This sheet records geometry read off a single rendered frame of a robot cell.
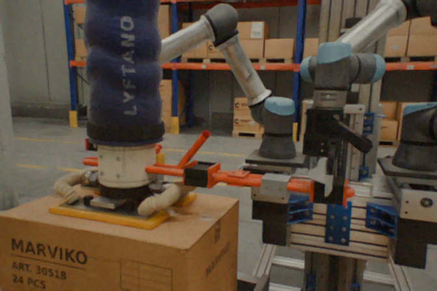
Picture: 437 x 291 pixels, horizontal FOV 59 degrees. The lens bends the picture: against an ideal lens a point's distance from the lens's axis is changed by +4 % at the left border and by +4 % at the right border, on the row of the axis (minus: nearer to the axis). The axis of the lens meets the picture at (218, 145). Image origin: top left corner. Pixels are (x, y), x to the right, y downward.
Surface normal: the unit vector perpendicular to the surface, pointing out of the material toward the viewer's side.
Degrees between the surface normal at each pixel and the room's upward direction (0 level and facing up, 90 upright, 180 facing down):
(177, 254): 90
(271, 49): 89
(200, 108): 90
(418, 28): 92
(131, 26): 77
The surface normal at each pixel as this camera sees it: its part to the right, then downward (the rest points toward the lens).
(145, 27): 0.76, -0.11
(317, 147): -0.36, 0.16
